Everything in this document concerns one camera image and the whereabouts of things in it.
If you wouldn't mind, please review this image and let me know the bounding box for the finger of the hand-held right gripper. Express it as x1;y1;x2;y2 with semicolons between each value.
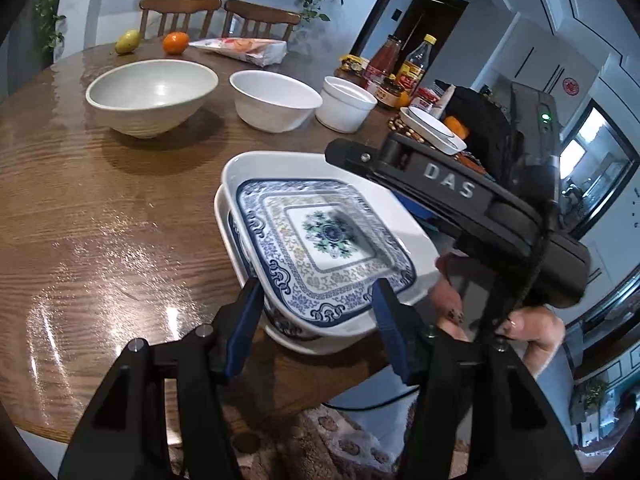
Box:
324;137;545;257

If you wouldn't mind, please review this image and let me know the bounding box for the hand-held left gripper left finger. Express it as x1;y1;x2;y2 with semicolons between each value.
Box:
59;276;266;480

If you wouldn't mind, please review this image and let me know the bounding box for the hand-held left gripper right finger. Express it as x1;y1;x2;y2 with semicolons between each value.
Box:
371;277;584;480

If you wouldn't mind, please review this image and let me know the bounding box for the blue patterned square plate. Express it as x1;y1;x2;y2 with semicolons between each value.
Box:
235;178;419;324
227;210;323;342
213;184;382;357

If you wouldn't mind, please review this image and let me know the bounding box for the white square plate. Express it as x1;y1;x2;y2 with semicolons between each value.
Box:
220;151;442;337

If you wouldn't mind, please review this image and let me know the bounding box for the white straight-sided bowl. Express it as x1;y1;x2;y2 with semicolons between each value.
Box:
315;75;379;134

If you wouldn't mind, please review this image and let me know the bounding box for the large white ribbed bowl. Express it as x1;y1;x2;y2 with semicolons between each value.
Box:
85;59;220;140

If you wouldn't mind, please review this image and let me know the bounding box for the person's right hand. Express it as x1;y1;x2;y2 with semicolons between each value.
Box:
435;254;567;379

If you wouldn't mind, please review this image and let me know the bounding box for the white rectangular plate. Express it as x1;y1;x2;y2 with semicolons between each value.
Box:
399;106;469;156

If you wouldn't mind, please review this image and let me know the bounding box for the orange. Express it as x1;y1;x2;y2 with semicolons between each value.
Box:
162;31;191;56
444;115;472;141

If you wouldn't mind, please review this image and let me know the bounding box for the wooden bead trivet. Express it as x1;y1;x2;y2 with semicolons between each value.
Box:
388;114;496;180

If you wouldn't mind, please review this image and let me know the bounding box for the white tube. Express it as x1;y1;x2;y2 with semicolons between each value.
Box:
439;84;458;121

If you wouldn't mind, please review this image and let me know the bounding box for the red-label jar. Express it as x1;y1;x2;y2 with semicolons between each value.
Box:
410;87;442;117

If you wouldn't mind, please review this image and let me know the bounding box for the window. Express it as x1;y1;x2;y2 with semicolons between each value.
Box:
559;99;640;242

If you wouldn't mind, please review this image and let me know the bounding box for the beige-label sauce jar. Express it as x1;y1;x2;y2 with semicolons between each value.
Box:
375;77;407;110

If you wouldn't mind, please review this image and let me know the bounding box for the yellow-capped vinegar bottle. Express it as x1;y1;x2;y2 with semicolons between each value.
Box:
397;33;439;100

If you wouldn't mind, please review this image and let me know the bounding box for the patterned rug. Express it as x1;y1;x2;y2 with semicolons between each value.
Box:
165;404;472;480

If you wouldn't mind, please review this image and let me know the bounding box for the red sauce bottle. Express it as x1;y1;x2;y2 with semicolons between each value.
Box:
362;34;404;97

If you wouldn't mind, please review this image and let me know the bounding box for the yellow snack packet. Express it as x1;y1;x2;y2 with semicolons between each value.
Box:
339;53;372;82

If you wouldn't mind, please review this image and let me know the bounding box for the dark wooden door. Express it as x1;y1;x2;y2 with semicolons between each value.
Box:
396;0;471;63

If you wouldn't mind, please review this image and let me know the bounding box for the white round bowl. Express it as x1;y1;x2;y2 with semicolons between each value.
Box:
229;70;324;134

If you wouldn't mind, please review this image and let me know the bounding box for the white snack packet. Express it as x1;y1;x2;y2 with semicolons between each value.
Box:
188;37;289;68

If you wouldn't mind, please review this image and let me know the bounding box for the wooden chair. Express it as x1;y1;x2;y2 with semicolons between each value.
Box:
138;0;223;42
221;0;303;44

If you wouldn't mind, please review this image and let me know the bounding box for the green pear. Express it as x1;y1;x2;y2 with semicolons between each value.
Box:
114;29;143;56

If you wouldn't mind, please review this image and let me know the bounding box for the green trailing plant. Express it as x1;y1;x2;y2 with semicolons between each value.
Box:
31;0;70;63

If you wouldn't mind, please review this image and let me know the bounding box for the black cable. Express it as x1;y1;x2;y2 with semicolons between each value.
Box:
320;387;422;412

